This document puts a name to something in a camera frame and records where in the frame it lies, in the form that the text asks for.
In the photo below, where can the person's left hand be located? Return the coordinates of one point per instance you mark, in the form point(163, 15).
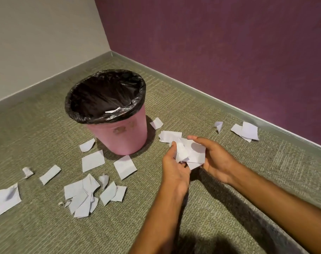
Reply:
point(175, 175)

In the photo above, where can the person's right hand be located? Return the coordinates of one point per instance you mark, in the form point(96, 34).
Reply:
point(221, 163)

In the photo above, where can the person's right thumb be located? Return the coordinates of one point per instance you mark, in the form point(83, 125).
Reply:
point(200, 140)

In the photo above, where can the person's left fingers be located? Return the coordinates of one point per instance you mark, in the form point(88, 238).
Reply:
point(172, 151)

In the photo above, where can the white paper bundle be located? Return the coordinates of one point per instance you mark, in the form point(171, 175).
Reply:
point(194, 153)

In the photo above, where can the person's left forearm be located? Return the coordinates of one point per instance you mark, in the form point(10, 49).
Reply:
point(160, 222)

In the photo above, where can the person's right forearm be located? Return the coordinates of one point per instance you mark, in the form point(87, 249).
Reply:
point(282, 208)

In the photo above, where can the grey skirting board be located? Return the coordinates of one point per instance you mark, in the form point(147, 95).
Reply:
point(229, 110)
point(44, 84)

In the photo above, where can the pink plastic waste bin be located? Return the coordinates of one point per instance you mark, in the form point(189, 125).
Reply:
point(123, 134)

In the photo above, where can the white paper strip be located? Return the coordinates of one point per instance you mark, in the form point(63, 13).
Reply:
point(113, 111)

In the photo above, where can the scattered white paper scraps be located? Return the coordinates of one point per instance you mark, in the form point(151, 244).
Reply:
point(93, 161)

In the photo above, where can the black plastic bin liner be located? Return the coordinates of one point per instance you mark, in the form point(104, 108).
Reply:
point(102, 95)

